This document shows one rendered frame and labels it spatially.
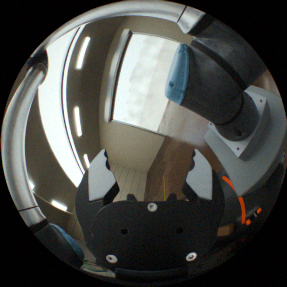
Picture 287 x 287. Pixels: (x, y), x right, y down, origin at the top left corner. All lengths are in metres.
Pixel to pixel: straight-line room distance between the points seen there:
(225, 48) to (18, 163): 0.34
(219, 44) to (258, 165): 0.33
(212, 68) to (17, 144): 0.33
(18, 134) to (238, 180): 0.58
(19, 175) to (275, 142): 0.55
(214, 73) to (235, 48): 0.07
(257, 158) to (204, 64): 0.32
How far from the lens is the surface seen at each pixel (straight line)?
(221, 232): 1.30
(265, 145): 0.38
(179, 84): 0.17
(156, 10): 0.19
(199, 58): 0.18
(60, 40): 3.35
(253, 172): 0.37
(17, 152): 0.20
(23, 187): 0.18
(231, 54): 0.17
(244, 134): 0.30
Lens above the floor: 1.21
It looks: 3 degrees down
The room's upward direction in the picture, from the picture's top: 73 degrees counter-clockwise
